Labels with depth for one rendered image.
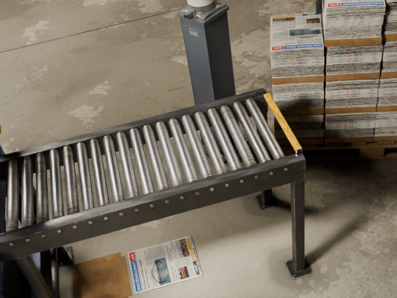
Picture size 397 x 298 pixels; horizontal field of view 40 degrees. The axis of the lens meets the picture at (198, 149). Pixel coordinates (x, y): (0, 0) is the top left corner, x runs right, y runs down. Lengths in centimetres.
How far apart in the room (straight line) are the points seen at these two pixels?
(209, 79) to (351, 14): 87
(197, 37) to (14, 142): 173
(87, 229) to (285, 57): 140
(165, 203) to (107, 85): 226
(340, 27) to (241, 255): 130
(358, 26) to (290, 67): 41
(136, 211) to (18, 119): 225
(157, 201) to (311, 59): 122
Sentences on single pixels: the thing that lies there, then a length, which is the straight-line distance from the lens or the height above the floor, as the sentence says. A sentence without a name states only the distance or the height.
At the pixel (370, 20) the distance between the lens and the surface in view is 291.
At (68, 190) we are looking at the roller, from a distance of 243.
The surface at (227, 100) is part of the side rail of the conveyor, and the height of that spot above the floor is 80.
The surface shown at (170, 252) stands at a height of 1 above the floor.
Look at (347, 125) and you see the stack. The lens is 332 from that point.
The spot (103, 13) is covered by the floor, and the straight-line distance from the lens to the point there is 546.
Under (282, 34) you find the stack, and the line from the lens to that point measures 309.
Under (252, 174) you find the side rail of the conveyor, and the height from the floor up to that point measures 80.
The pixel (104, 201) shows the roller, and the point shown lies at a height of 80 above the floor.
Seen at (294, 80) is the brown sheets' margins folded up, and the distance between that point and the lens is 308.
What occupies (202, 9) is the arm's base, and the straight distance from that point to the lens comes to 297.
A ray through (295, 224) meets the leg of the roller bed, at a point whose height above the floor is 39.
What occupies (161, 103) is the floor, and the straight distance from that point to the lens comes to 408.
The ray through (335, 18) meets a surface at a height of 100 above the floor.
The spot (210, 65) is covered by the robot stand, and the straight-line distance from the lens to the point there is 309.
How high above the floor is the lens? 244
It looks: 42 degrees down
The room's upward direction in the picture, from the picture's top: 10 degrees counter-clockwise
